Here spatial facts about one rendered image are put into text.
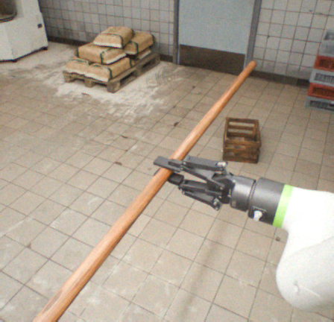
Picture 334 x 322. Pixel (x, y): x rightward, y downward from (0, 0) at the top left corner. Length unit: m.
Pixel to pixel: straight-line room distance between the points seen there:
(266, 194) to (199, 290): 1.34
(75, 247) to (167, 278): 0.63
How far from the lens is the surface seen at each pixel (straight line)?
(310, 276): 0.56
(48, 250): 2.22
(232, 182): 0.70
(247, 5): 4.35
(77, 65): 4.25
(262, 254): 2.17
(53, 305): 0.55
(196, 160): 0.71
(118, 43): 4.10
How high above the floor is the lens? 1.67
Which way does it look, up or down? 36 degrees down
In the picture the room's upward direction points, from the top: straight up
